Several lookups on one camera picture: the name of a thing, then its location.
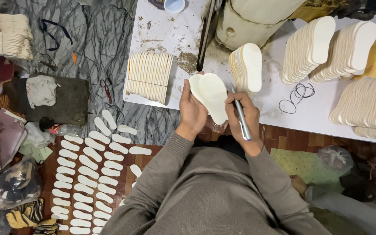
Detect white round cup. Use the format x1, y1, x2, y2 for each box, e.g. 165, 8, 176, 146
164, 0, 186, 14

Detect banded bundle of insoles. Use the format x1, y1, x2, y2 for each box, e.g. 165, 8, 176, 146
126, 52, 175, 106

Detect grey metal tool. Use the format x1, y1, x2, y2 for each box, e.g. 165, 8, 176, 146
39, 53, 59, 72

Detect small leaning stack of insoles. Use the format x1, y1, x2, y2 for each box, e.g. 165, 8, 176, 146
229, 43, 263, 95

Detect plastic bag of scraps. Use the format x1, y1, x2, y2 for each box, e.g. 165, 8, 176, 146
0, 159, 44, 210

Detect pink fabric bag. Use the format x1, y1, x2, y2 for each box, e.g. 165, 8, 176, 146
0, 108, 28, 168

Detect black rubber band loops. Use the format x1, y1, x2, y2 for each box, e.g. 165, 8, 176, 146
278, 82, 316, 115

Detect heap of beige insole bundles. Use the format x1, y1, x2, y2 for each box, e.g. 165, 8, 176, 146
0, 6, 34, 61

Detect person's right hand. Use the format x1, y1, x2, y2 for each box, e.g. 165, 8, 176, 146
225, 91, 264, 157

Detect tall leaning stack of insoles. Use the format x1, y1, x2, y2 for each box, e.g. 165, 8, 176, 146
281, 16, 336, 85
309, 21, 376, 84

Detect cream glue-stained machine body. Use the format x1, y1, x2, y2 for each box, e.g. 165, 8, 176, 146
215, 0, 307, 51

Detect silver ballpoint pen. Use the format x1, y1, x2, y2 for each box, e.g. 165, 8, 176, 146
230, 82, 252, 142

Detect green patterned mat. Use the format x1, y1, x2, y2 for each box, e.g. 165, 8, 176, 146
270, 148, 344, 194

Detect single white foam insole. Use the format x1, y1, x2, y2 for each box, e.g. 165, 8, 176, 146
197, 73, 230, 126
189, 74, 202, 104

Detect rows of white insoles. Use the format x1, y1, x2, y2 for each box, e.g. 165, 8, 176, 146
50, 109, 152, 235

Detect crumpled white cloth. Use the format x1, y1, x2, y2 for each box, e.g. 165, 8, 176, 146
26, 75, 61, 109

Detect crumpled clear plastic bag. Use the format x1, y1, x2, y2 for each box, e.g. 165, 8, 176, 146
317, 146, 354, 174

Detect red handled scissors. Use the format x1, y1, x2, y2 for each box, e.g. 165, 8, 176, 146
99, 78, 113, 105

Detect long lying stack of insoles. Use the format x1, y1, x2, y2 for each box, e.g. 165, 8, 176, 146
329, 76, 376, 131

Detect clear plastic bottle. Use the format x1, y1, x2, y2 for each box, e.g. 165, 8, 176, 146
49, 124, 83, 137

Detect dark brown bag heap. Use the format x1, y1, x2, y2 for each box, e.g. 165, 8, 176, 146
334, 137, 376, 203

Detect long black metal blade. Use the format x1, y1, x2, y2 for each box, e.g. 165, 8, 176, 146
196, 0, 223, 72

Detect person's left hand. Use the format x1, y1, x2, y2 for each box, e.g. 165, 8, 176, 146
175, 71, 209, 141

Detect pale green paper sheet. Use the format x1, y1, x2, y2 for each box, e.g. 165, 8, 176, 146
18, 140, 54, 164

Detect white plastic bag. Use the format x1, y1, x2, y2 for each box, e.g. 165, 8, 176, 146
25, 121, 56, 148

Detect dark stone slab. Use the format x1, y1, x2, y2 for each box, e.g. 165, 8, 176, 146
3, 75, 90, 126

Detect yellow black striped pieces heap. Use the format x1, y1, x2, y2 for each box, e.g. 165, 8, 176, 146
5, 198, 60, 235

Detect black strap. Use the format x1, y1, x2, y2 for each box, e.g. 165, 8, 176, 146
39, 18, 74, 52

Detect person's grey sweater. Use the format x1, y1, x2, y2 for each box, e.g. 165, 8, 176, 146
101, 132, 332, 235

